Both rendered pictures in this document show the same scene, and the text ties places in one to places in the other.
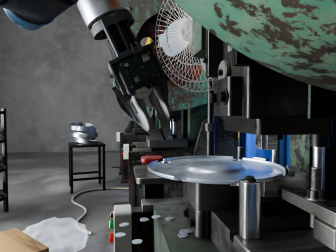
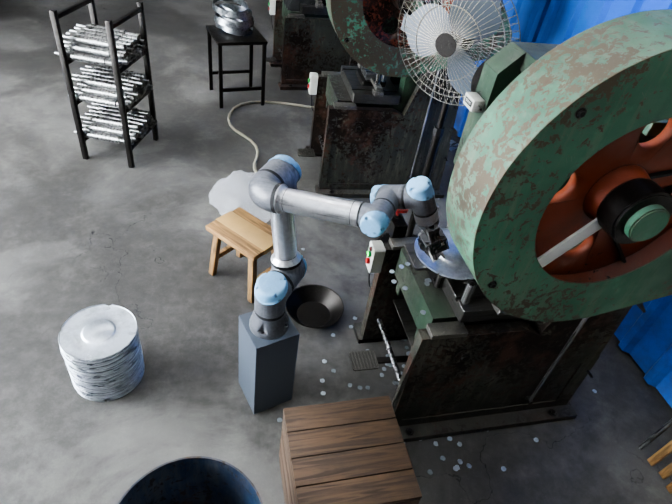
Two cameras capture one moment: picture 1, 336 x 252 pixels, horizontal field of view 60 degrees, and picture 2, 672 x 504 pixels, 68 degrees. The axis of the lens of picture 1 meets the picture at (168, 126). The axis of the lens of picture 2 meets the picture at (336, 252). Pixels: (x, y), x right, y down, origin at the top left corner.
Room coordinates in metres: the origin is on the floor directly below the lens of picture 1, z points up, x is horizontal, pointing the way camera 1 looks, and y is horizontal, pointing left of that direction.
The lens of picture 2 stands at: (-0.77, 0.56, 1.96)
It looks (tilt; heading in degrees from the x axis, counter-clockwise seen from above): 40 degrees down; 351
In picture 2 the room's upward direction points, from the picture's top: 10 degrees clockwise
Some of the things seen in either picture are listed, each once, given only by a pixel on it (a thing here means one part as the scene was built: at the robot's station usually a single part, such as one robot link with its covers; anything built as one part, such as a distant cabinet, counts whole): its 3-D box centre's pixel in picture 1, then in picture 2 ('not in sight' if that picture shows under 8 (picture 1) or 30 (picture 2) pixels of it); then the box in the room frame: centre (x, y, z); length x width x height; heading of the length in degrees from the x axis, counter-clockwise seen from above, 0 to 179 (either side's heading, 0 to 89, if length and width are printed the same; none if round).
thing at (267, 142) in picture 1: (265, 140); not in sight; (0.65, -0.22, 0.84); 0.05 x 0.03 x 0.04; 9
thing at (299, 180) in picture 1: (266, 176); not in sight; (0.65, -0.22, 0.76); 0.15 x 0.09 x 0.05; 9
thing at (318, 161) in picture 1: (318, 161); not in sight; (0.58, -0.30, 0.81); 0.02 x 0.02 x 0.14
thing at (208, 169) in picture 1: (214, 166); (452, 252); (0.63, -0.10, 0.78); 0.29 x 0.29 x 0.01
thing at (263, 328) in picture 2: not in sight; (269, 315); (0.52, 0.57, 0.50); 0.15 x 0.15 x 0.10
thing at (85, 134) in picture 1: (86, 155); (235, 50); (3.52, 0.99, 0.40); 0.45 x 0.40 x 0.79; 21
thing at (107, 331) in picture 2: not in sight; (98, 331); (0.59, 1.25, 0.28); 0.29 x 0.29 x 0.01
